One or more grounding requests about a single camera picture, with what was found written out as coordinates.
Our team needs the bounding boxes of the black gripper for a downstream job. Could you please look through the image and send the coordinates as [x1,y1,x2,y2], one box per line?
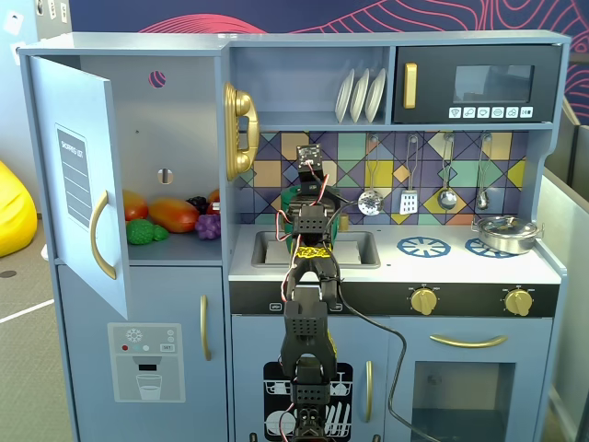
[293,161,341,209]

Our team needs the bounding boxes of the silver steel pot lid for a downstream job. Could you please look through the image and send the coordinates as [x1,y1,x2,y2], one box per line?
[478,215,538,234]

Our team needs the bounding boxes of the steel skimmer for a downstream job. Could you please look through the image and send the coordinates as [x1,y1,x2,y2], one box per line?
[357,133,385,218]

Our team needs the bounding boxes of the grey toy sink basin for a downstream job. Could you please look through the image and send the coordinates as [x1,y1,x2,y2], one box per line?
[250,229,383,271]

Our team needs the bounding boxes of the gold toy telephone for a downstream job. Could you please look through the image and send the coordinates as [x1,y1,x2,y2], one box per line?
[223,81,260,182]

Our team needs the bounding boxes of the grey toy plate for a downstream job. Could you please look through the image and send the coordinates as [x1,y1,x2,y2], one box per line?
[334,68,356,124]
[349,68,371,124]
[364,67,388,124]

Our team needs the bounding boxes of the steel slotted spatula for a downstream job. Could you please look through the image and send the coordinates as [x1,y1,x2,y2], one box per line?
[398,134,421,216]

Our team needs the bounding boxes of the purple toy grapes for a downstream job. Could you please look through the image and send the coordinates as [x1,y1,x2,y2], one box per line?
[194,213,223,241]

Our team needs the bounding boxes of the steel ladle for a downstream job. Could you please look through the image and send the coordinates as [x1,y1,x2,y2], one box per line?
[436,132,458,211]

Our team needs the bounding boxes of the large orange toy mango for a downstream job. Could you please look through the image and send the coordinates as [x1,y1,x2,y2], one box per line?
[147,197,202,234]

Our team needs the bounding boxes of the blue toy kitchen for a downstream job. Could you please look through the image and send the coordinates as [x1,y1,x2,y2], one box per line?
[17,29,572,442]

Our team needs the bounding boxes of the gold stove knob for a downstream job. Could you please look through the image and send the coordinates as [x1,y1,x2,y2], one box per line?
[410,286,439,317]
[504,287,535,318]

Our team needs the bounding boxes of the steel spoon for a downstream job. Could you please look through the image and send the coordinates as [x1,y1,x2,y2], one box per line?
[474,132,493,213]

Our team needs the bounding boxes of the green toy lettuce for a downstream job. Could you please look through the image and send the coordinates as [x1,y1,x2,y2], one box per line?
[125,218,170,246]

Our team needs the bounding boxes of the small orange toy mango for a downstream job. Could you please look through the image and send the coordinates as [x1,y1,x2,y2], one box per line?
[121,189,150,223]

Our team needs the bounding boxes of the silver steel pot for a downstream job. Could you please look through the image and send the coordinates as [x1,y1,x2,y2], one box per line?
[470,219,546,256]

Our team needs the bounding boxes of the black white dishwasher sticker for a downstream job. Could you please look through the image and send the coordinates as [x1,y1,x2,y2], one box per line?
[262,361,354,441]

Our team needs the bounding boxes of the black toy microwave door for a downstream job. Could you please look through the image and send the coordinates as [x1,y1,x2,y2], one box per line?
[393,43,564,125]

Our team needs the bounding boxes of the blue fridge door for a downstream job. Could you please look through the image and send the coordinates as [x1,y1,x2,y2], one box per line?
[28,55,133,320]

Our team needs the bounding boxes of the grey partition panel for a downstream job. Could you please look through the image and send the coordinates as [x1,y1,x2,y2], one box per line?
[540,110,589,442]

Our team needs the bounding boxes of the yellow bean bag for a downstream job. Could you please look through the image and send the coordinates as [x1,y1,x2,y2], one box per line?
[0,160,40,259]

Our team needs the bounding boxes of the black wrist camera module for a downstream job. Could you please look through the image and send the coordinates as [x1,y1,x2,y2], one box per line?
[295,144,324,168]

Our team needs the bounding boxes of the thin black camera cable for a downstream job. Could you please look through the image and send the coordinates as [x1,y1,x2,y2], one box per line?
[329,191,369,217]

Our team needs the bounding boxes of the thick black power cable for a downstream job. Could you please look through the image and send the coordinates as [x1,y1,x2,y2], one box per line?
[336,275,432,442]

